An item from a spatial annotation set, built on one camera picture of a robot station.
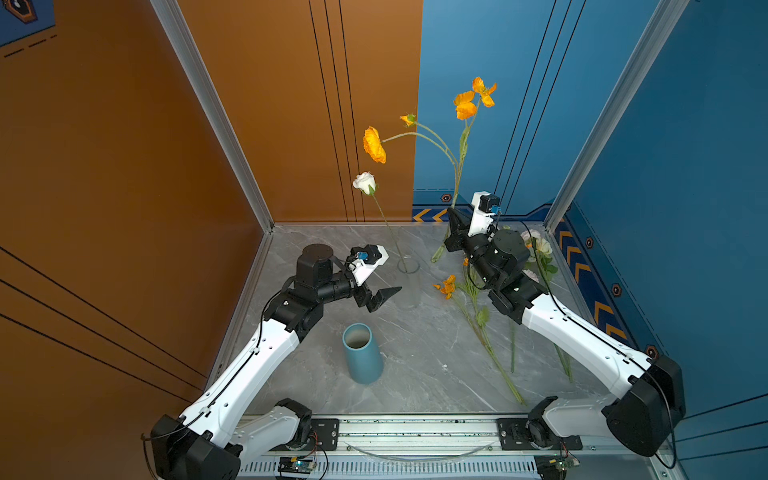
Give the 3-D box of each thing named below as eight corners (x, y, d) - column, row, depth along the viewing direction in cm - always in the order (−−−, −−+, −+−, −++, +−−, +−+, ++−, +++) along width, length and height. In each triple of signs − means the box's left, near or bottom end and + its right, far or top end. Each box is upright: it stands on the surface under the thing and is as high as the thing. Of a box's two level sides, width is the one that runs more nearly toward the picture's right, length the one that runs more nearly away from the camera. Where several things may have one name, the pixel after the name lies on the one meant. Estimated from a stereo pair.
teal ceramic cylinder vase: (357, 388, 83) (347, 361, 66) (349, 360, 88) (338, 328, 71) (383, 378, 84) (380, 349, 68) (374, 351, 89) (369, 317, 73)
